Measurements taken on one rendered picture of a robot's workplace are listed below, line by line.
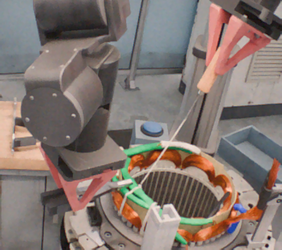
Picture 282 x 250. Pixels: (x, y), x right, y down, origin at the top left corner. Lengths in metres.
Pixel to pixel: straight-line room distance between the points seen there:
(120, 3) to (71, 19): 0.05
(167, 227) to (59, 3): 0.29
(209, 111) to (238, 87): 2.02
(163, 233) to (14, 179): 0.36
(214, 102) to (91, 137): 0.66
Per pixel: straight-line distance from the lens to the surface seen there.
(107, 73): 0.44
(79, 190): 0.57
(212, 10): 0.57
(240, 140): 1.02
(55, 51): 0.41
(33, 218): 0.90
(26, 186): 0.85
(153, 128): 0.96
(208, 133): 1.14
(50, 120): 0.39
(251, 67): 3.08
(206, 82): 0.58
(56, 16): 0.42
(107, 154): 0.49
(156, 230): 0.55
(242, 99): 3.20
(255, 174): 0.92
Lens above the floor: 1.55
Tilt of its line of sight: 30 degrees down
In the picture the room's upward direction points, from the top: 12 degrees clockwise
